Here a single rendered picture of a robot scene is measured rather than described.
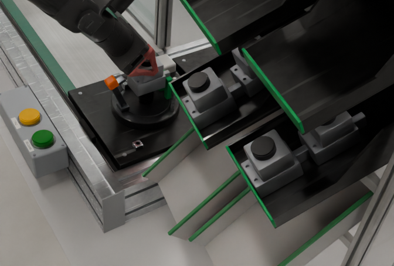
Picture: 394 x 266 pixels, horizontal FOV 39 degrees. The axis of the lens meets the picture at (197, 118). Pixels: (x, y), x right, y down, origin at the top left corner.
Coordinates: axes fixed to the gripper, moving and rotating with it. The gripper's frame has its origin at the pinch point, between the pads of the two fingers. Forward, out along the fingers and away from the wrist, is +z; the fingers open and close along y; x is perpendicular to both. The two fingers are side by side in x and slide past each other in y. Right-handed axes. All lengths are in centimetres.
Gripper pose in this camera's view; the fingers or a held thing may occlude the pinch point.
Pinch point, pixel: (148, 64)
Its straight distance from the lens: 108.4
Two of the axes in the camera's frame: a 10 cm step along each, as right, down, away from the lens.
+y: -5.4, -6.1, 5.8
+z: 4.7, 3.6, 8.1
